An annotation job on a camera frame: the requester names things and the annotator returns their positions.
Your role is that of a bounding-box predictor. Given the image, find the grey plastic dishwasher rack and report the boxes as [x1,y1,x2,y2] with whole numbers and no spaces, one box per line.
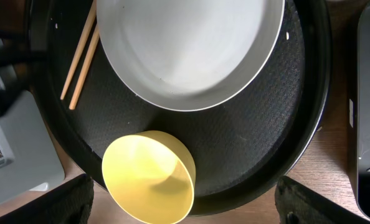
[0,6,66,208]

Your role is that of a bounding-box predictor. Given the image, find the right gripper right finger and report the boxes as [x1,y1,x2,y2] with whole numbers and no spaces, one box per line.
[275,176,370,224]

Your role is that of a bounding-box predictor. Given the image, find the black rectangular tray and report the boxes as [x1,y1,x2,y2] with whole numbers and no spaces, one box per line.
[348,1,370,218]

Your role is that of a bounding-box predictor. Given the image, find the yellow bowl with food scraps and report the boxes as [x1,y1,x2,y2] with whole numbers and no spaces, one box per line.
[102,131,196,223]

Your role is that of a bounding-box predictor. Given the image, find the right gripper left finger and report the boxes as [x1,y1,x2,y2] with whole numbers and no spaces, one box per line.
[0,174,94,224]

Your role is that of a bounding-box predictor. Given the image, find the round black tray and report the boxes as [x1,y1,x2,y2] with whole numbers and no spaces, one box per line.
[26,0,331,216]

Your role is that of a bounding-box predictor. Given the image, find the grey round plate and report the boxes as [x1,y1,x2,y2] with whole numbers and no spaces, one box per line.
[96,0,285,111]

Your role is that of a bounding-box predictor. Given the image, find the wooden chopstick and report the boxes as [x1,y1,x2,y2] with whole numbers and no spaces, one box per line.
[69,25,100,110]
[60,1,97,100]

